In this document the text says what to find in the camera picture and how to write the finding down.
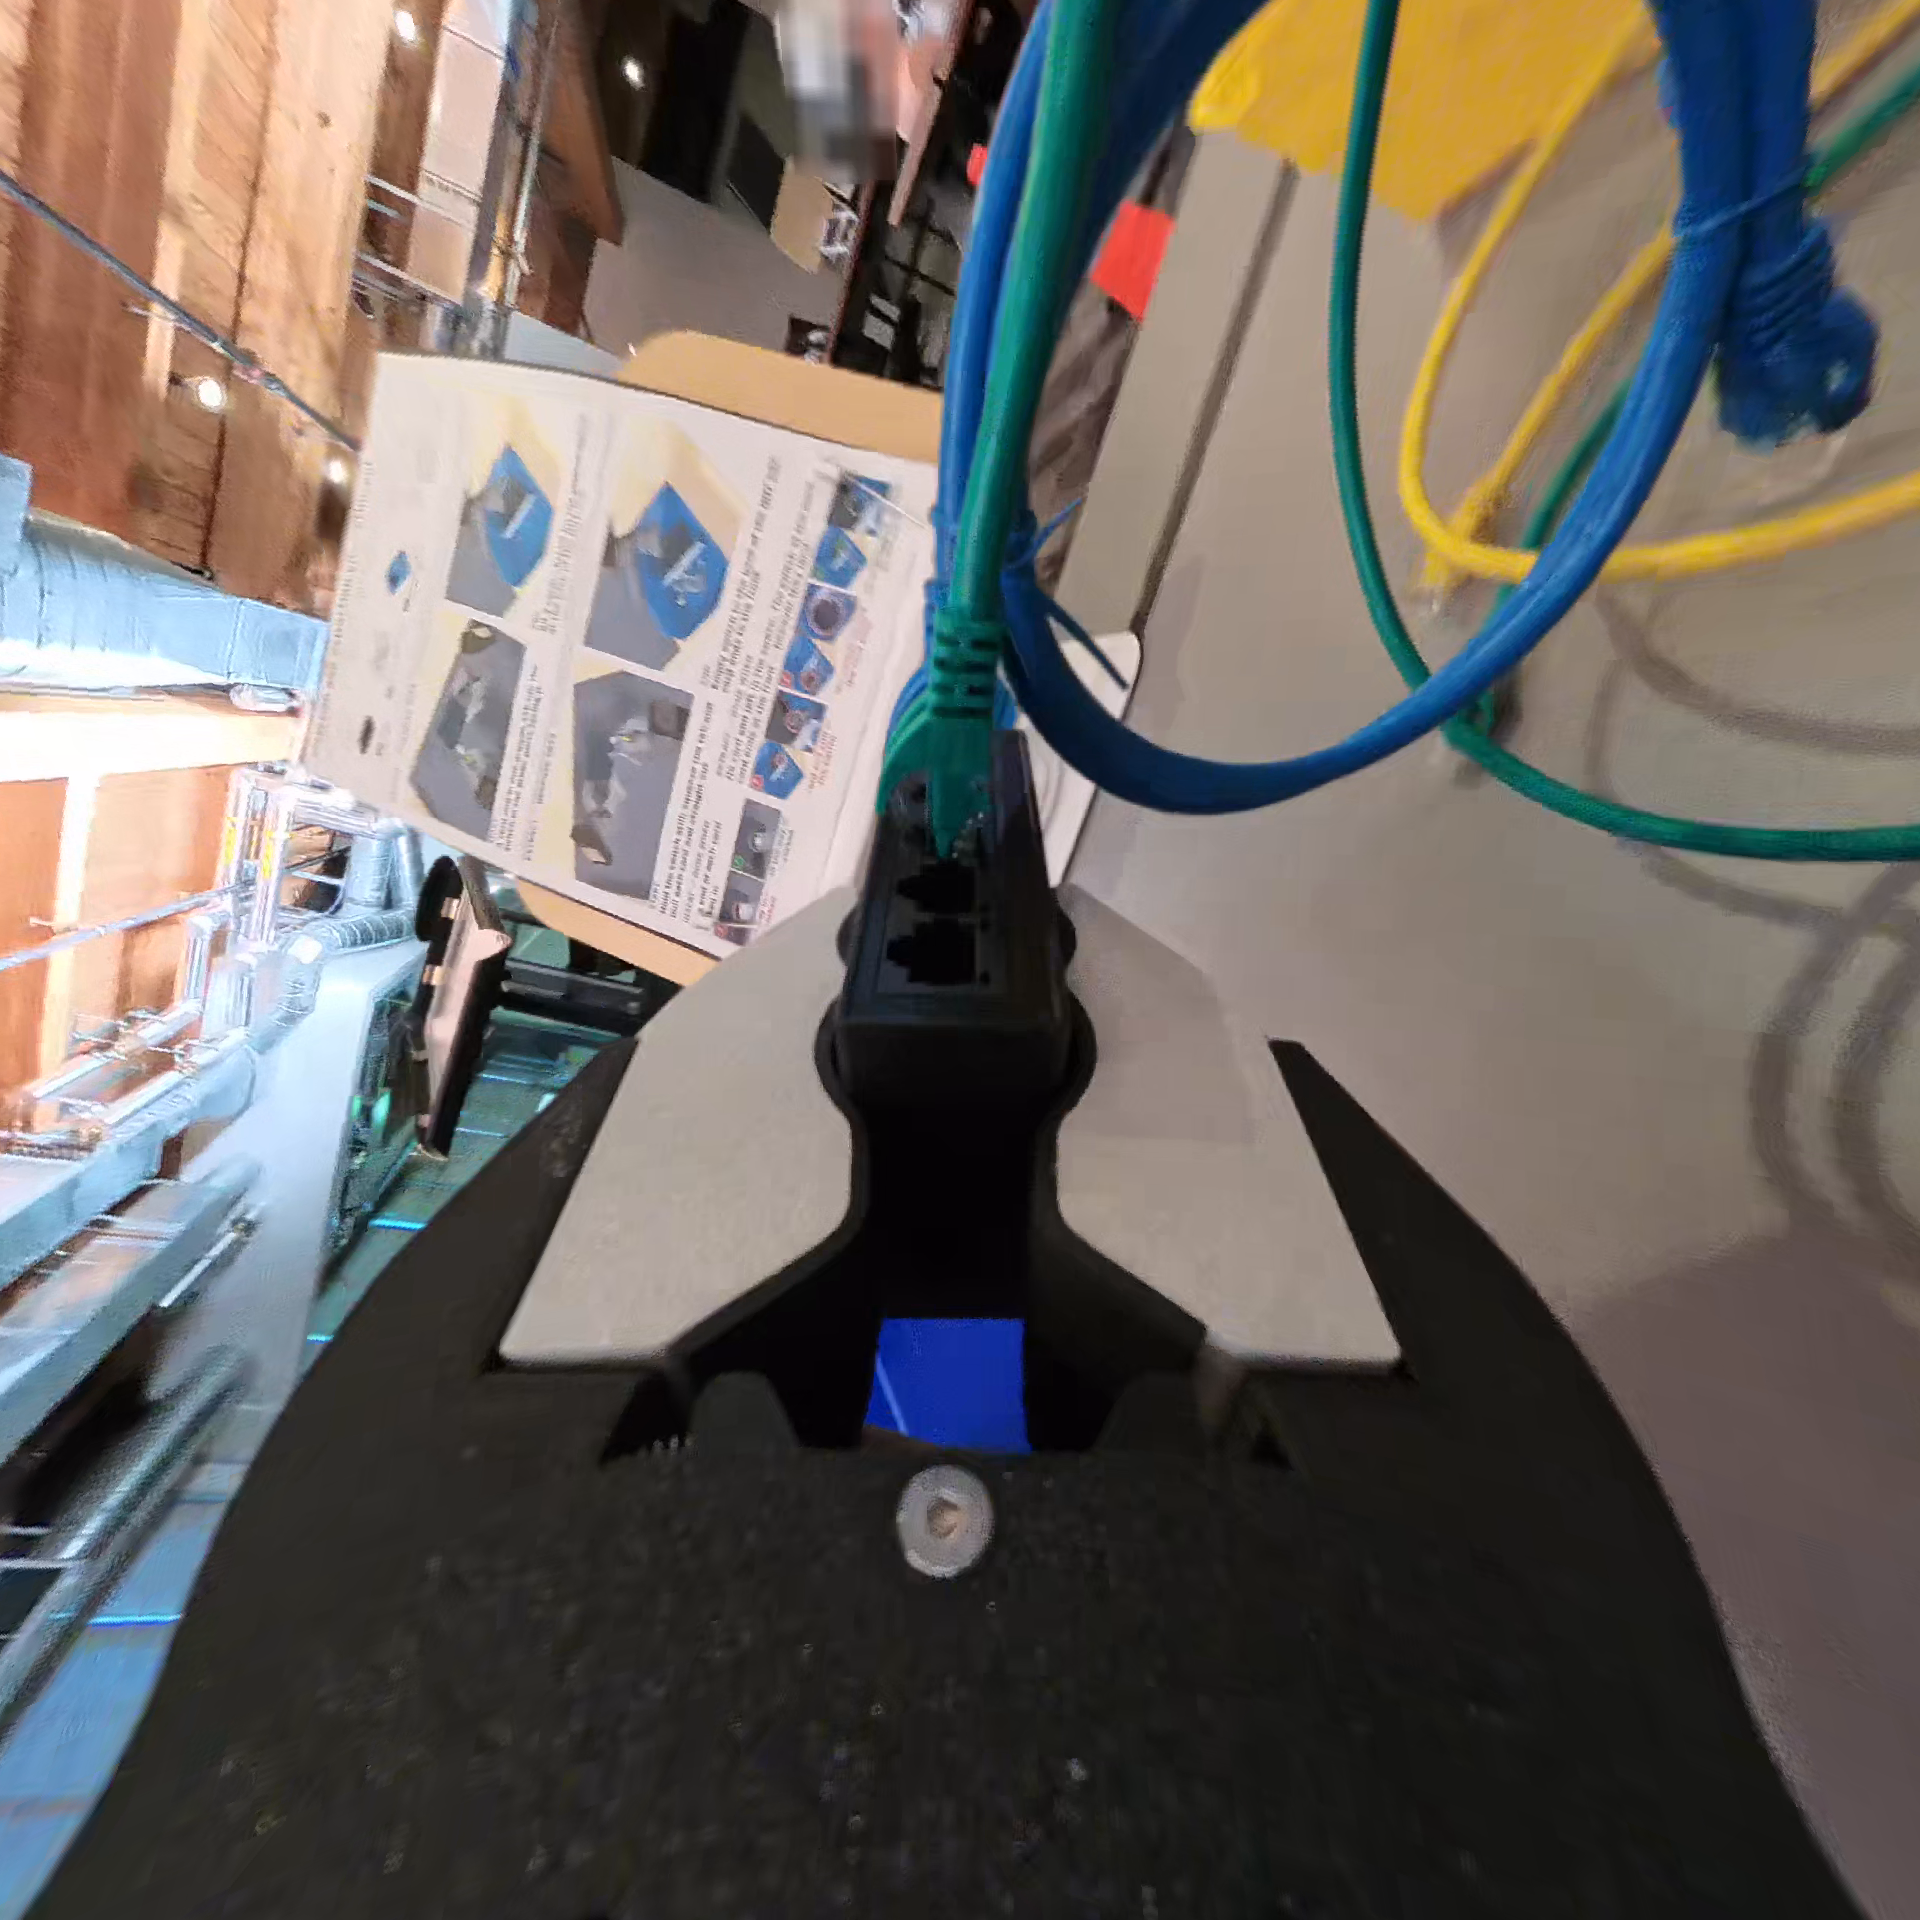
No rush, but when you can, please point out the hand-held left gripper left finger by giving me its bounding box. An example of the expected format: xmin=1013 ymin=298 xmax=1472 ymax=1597
xmin=498 ymin=885 xmax=876 ymax=1374

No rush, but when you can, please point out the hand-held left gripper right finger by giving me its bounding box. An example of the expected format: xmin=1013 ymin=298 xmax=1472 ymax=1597
xmin=1031 ymin=883 xmax=1408 ymax=1374

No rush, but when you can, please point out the black network switch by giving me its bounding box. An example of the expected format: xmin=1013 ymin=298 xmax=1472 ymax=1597
xmin=829 ymin=730 xmax=1082 ymax=1329

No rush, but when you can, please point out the blue plastic bin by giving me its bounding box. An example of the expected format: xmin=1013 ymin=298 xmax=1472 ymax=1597
xmin=867 ymin=1316 xmax=1033 ymax=1454

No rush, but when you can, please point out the yellow ethernet cable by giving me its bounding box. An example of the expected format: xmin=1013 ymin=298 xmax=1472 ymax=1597
xmin=1400 ymin=0 xmax=1920 ymax=601

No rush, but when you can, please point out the green ethernet cable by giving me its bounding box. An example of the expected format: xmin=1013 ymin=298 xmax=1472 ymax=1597
xmin=877 ymin=0 xmax=1920 ymax=868

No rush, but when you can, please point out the blue ethernet cable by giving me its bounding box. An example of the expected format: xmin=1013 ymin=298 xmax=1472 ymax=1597
xmin=938 ymin=0 xmax=1883 ymax=819

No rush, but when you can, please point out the yellow plastic bin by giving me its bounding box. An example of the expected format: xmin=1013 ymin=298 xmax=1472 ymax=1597
xmin=1191 ymin=0 xmax=1666 ymax=227

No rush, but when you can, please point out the instruction sheet board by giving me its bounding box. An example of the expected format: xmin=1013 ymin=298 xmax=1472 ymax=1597
xmin=299 ymin=330 xmax=963 ymax=985

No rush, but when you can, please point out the orange traffic cone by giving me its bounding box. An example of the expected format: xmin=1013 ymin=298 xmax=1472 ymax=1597
xmin=1093 ymin=198 xmax=1181 ymax=325

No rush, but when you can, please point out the silver ventilation duct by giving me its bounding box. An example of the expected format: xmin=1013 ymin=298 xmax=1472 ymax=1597
xmin=0 ymin=457 xmax=337 ymax=723

